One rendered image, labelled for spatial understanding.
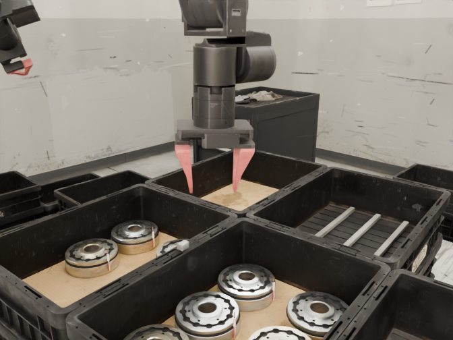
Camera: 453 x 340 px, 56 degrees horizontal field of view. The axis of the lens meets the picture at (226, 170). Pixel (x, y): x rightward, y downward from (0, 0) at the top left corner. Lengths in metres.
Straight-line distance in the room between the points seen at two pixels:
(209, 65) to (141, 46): 3.70
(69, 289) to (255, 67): 0.53
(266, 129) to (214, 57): 1.69
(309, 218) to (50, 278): 0.61
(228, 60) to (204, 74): 0.04
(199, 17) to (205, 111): 0.12
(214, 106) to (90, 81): 3.45
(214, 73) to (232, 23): 0.06
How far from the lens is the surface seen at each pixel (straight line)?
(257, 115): 2.15
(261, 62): 0.61
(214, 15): 0.55
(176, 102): 4.56
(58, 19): 3.86
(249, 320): 0.75
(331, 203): 1.20
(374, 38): 4.03
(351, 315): 0.62
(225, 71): 0.56
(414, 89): 3.91
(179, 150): 0.57
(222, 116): 0.57
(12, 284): 0.73
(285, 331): 0.69
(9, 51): 1.23
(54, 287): 0.88
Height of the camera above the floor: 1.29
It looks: 19 degrees down
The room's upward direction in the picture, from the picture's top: straight up
